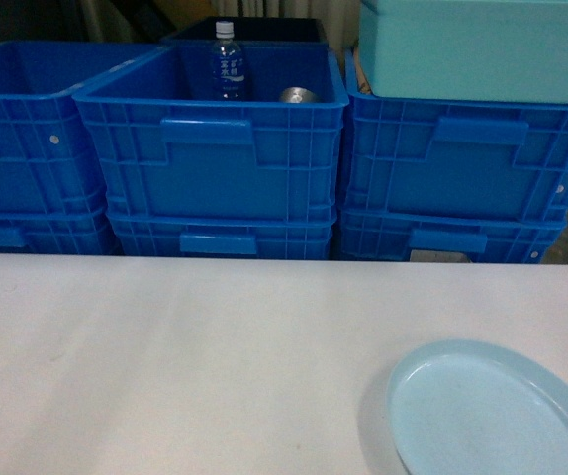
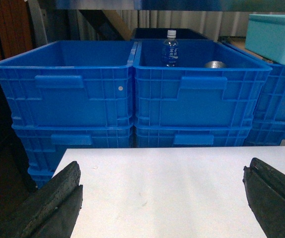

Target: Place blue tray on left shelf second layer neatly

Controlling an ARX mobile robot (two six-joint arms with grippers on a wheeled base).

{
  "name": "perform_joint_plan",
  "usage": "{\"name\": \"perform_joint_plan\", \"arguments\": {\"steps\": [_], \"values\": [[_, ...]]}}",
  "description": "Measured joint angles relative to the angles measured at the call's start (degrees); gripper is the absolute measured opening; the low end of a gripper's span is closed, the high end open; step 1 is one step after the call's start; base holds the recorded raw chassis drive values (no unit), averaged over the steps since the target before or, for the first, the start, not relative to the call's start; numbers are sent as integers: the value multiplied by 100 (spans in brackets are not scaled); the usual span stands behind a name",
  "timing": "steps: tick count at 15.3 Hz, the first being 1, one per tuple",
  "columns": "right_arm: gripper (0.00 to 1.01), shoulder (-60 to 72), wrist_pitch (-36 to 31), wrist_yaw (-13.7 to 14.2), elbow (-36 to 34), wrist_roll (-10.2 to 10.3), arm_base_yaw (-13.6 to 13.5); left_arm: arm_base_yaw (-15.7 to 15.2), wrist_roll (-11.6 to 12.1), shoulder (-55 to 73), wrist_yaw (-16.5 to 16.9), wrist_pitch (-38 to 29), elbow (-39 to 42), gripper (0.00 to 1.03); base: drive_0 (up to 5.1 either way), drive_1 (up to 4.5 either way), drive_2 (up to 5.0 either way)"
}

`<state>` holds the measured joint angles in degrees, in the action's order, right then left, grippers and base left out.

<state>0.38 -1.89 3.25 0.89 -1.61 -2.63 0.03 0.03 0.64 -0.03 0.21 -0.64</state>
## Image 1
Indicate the light blue oval tray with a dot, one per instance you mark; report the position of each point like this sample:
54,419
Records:
470,407

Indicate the blue crate lower right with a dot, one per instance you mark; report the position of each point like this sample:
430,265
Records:
395,236

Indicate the blue crate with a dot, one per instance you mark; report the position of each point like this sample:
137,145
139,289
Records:
168,147
48,162
164,236
395,236
87,233
461,159

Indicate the blue crate lower middle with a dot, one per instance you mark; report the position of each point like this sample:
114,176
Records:
164,236

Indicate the blue crate upper right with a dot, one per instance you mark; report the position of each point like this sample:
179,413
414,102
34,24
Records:
461,159

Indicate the silver metal can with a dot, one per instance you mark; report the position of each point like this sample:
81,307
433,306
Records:
299,95

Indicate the blue crate upper middle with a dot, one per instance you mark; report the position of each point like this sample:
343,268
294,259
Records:
168,147

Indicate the clear plastic water bottle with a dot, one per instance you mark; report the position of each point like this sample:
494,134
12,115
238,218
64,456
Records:
227,64

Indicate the white table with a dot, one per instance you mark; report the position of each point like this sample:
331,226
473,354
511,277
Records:
120,365

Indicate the blue crate upper left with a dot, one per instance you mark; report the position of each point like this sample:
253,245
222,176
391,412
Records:
48,162

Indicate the blue crate lower left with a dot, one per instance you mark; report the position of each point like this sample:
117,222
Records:
87,233

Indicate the teal plastic box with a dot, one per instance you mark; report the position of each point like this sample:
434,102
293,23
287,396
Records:
495,51

